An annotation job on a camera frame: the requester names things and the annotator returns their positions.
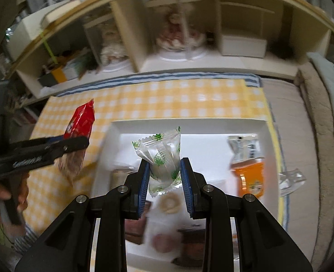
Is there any beige fleece blanket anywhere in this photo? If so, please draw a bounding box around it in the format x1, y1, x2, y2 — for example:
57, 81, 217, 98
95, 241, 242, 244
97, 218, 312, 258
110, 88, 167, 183
296, 62, 334, 267

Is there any tissue box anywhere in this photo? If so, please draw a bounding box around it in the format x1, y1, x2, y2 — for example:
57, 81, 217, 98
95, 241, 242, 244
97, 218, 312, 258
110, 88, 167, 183
63, 54, 91, 80

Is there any taupe mattress sheet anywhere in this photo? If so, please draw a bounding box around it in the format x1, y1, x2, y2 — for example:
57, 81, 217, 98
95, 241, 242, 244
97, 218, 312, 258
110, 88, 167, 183
262, 78, 323, 267

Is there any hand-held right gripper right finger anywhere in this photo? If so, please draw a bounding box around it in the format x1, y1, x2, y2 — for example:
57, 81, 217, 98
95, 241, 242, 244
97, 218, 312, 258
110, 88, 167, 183
180, 157, 313, 272

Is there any orange box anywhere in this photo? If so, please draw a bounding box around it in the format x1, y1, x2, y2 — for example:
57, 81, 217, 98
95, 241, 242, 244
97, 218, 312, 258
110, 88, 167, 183
51, 68, 67, 85

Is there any dark mooncake packet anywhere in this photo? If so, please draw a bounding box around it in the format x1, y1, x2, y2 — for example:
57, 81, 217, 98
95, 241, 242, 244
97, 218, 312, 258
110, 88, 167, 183
171, 228, 207, 268

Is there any thick book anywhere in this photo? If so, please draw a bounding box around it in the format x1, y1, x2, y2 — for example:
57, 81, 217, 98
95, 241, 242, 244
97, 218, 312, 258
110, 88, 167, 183
41, 0, 82, 26

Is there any cream doll in clear case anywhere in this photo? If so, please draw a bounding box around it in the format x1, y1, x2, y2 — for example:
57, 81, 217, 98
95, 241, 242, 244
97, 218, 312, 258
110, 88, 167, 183
82, 14, 133, 73

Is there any white shallow cardboard box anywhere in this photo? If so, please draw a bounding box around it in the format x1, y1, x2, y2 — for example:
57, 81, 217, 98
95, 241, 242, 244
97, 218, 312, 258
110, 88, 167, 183
90, 117, 279, 272

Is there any orange snack packet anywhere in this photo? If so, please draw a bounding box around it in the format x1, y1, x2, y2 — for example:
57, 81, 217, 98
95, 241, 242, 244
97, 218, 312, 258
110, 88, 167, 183
231, 159, 266, 199

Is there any clear packet with pink pastry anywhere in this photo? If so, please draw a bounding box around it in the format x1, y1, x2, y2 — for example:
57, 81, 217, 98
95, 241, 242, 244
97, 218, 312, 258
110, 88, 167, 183
144, 224, 181, 257

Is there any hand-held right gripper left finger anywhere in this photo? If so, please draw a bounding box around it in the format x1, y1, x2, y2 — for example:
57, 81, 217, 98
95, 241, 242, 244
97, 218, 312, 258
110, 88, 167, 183
15, 159, 150, 272

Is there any empty clear wrapper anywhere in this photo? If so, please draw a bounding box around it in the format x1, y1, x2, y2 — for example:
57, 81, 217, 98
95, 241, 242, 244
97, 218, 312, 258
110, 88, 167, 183
277, 168, 307, 197

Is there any wooden frame stand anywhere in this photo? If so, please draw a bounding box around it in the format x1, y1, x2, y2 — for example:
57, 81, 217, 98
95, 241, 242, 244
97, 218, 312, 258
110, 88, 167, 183
216, 0, 276, 39

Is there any green and white snack packet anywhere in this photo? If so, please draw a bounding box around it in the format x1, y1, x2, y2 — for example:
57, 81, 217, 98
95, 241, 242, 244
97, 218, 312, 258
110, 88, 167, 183
131, 126, 183, 197

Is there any brown snack packet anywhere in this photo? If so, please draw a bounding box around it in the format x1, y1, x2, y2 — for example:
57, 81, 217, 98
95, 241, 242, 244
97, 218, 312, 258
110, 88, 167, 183
124, 201, 152, 245

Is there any red snack packet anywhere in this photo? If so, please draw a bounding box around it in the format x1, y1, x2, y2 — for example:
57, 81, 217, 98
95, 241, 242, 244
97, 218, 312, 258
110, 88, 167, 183
55, 99, 96, 182

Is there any white woven storage box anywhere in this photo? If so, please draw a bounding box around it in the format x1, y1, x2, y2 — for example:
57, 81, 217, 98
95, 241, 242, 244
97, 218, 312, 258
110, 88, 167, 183
7, 7, 74, 58

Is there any small white box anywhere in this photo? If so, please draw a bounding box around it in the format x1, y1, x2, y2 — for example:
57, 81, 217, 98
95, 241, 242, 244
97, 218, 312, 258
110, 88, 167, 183
221, 34, 268, 58

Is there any clear packet with beige cookie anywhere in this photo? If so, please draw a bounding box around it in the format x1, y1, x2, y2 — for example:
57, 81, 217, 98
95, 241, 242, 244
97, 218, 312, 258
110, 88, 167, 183
153, 191, 184, 216

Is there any wooden shelf unit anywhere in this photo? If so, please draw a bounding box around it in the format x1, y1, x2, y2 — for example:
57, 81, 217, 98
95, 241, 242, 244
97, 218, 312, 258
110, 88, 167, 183
7, 0, 334, 102

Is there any grey blanket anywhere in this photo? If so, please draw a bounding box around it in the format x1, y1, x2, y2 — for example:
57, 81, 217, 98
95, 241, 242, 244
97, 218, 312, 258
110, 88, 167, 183
307, 52, 334, 176

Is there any red doll in clear case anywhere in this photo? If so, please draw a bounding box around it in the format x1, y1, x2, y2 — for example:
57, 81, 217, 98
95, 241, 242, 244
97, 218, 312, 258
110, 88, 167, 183
144, 0, 207, 61

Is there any yellow-green strap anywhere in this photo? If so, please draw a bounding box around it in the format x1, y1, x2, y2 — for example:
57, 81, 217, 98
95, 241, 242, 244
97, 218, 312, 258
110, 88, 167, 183
41, 31, 58, 63

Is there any clear packet with black label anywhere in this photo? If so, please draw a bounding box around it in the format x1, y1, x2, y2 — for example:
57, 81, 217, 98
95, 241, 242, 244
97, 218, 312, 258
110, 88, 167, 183
227, 134, 262, 166

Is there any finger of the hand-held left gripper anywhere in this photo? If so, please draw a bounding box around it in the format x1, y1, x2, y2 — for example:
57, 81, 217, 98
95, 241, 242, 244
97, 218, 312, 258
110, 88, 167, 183
0, 136, 90, 166
28, 135, 69, 146

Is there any dark box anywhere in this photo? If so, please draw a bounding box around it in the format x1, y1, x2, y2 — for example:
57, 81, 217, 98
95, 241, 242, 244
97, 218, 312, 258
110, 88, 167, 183
38, 74, 57, 88

